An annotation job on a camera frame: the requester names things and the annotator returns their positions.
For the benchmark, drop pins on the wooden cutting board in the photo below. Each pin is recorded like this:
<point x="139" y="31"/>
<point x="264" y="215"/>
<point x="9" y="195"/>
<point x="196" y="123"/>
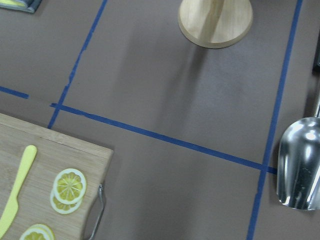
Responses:
<point x="55" y="152"/>

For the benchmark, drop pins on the wooden mug tree stand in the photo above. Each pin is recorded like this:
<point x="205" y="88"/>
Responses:
<point x="215" y="24"/>

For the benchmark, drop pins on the upper top lemon slice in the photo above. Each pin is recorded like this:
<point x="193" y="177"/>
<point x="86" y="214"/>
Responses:
<point x="69" y="186"/>

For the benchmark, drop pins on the lemon slice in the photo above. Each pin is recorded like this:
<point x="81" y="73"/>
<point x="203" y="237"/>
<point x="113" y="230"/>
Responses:
<point x="69" y="186"/>
<point x="61" y="208"/>
<point x="38" y="232"/>

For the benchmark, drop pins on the upper bottom lemon slice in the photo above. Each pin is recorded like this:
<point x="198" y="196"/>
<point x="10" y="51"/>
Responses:
<point x="61" y="208"/>

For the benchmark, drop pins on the metal scoop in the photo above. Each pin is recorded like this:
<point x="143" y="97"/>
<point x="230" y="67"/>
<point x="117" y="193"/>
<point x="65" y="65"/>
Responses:
<point x="298" y="164"/>

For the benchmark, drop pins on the lower lemon slice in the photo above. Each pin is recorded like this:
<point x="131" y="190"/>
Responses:
<point x="38" y="232"/>

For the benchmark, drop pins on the yellow plastic knife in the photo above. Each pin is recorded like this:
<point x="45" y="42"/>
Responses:
<point x="12" y="205"/>

